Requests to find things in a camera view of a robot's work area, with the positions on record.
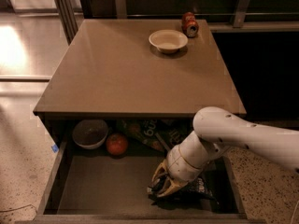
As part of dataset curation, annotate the grey metal bracket right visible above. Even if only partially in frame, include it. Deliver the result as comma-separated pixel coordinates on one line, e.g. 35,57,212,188
231,0,250,28

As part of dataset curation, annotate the blue tape piece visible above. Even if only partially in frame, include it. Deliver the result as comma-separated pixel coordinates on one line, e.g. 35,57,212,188
51,145,59,153

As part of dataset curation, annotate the red soda can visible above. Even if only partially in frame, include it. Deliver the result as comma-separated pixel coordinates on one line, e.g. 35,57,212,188
181,12,199,37

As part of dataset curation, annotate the grey metal bracket left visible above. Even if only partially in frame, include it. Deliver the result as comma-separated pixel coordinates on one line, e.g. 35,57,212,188
115,0,127,19

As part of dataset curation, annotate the open top drawer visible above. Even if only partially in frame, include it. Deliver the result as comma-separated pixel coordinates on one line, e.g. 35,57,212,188
15,119,265,224

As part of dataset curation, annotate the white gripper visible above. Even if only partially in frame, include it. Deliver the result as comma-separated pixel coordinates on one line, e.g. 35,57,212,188
150,145,203,198

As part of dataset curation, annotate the black floor cable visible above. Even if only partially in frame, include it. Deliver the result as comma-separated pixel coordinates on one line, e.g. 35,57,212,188
0,203,38,214

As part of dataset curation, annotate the green kettle chip bag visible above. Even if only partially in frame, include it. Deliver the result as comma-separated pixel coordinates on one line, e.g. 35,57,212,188
155,119,192,151

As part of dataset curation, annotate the white bowl on cabinet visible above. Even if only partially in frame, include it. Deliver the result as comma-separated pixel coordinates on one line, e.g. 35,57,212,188
149,30,188,54

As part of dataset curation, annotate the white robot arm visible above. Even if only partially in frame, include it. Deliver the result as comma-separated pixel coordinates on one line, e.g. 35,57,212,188
148,106,299,198

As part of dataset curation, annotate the blue chip bag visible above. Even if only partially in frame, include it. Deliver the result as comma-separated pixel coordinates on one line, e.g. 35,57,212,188
147,175,218,210

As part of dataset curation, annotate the metal frame post left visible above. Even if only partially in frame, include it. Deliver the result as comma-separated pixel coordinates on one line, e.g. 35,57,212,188
54,0,78,44

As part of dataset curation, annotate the grey cabinet with top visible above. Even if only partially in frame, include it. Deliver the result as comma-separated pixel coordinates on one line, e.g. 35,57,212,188
34,20,246,142

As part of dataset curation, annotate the red apple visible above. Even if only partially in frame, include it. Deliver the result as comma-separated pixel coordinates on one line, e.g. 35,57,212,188
106,133,129,156

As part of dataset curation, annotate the grey bowl in drawer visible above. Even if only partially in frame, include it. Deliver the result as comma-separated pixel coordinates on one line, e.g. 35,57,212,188
72,119,108,149

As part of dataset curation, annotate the grey metal bracket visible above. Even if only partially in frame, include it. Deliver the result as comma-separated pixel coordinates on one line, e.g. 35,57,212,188
231,0,250,28
115,0,127,19

